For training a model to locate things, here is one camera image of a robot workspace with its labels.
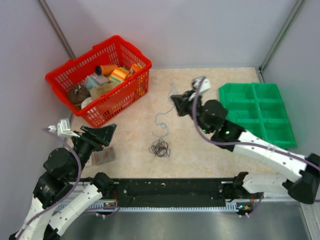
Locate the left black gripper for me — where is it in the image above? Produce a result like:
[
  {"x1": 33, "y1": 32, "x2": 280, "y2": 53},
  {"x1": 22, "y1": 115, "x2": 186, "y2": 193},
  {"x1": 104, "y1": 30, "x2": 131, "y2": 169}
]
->
[{"x1": 71, "y1": 123, "x2": 118, "y2": 179}]

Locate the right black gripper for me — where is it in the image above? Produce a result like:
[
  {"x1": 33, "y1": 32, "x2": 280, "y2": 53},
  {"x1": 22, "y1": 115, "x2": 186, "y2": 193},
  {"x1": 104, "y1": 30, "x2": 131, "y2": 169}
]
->
[{"x1": 171, "y1": 89, "x2": 212, "y2": 135}]

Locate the dark wire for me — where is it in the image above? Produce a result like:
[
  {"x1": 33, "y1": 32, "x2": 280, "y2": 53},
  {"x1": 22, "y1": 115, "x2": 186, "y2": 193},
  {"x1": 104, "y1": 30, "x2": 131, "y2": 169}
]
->
[{"x1": 148, "y1": 138, "x2": 172, "y2": 159}]

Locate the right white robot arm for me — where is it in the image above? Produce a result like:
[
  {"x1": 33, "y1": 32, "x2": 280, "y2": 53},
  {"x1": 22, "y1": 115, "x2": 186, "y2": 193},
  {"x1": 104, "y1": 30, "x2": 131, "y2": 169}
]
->
[{"x1": 170, "y1": 90, "x2": 320, "y2": 204}]

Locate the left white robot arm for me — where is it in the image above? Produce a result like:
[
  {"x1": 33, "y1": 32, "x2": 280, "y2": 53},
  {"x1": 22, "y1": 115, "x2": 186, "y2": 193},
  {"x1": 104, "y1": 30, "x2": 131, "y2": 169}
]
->
[{"x1": 9, "y1": 119, "x2": 117, "y2": 240}]

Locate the white round lid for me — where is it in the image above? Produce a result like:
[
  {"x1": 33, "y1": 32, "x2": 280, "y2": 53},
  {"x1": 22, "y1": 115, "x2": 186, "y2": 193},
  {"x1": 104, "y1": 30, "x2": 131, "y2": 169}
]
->
[{"x1": 80, "y1": 97, "x2": 93, "y2": 109}]

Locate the brown cardboard box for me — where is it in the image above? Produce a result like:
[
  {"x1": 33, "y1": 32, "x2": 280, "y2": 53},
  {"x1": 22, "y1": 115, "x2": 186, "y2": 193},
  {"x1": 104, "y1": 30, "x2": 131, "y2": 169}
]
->
[{"x1": 89, "y1": 82, "x2": 119, "y2": 100}]

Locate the brown round bun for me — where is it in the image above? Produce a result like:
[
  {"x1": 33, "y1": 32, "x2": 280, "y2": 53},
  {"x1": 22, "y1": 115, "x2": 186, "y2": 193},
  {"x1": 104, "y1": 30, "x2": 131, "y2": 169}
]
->
[{"x1": 67, "y1": 83, "x2": 91, "y2": 105}]

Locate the red plastic shopping basket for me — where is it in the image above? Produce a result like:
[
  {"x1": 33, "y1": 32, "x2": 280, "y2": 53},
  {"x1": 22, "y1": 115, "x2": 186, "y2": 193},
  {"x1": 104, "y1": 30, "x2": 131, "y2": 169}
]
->
[{"x1": 45, "y1": 35, "x2": 152, "y2": 128}]

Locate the pale blue box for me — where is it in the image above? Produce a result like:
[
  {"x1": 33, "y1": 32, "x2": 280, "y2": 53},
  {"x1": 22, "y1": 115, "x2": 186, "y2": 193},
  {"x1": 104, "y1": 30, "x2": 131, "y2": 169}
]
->
[{"x1": 83, "y1": 73, "x2": 110, "y2": 90}]

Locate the orange snack packet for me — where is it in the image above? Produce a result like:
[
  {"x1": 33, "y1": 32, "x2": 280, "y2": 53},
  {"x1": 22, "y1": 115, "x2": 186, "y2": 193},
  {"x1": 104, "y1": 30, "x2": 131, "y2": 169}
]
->
[{"x1": 129, "y1": 63, "x2": 143, "y2": 76}]

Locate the yellow striped sponge pack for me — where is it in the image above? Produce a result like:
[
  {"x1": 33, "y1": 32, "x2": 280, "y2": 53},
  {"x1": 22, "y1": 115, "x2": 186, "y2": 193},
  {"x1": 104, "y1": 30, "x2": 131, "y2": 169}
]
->
[{"x1": 109, "y1": 67, "x2": 130, "y2": 83}]

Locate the green compartment tray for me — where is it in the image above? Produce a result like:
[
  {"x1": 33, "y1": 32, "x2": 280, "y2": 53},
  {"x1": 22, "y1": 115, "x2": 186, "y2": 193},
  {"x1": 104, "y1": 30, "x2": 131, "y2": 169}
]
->
[{"x1": 218, "y1": 83, "x2": 297, "y2": 150}]

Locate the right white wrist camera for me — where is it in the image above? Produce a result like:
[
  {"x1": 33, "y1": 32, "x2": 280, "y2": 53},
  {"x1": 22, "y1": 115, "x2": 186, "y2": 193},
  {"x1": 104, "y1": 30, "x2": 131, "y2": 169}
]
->
[{"x1": 189, "y1": 75, "x2": 211, "y2": 100}]

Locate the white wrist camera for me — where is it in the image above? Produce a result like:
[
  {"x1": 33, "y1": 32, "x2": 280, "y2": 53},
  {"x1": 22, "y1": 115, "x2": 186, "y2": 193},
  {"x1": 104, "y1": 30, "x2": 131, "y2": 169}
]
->
[
  {"x1": 189, "y1": 75, "x2": 211, "y2": 100},
  {"x1": 48, "y1": 118, "x2": 78, "y2": 139}
]

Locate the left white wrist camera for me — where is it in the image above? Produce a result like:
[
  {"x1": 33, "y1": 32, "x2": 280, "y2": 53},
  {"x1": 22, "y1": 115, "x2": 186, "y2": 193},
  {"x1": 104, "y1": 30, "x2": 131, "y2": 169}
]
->
[{"x1": 48, "y1": 118, "x2": 78, "y2": 139}]

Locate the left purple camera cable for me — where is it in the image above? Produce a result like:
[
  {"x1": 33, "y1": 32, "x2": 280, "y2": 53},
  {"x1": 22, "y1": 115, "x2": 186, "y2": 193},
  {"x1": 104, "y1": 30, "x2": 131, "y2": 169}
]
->
[{"x1": 14, "y1": 127, "x2": 122, "y2": 240}]

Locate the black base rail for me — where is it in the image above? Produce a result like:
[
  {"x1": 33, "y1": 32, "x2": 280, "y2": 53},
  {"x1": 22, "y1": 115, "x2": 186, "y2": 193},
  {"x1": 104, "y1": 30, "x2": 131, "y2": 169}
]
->
[{"x1": 102, "y1": 178, "x2": 251, "y2": 208}]

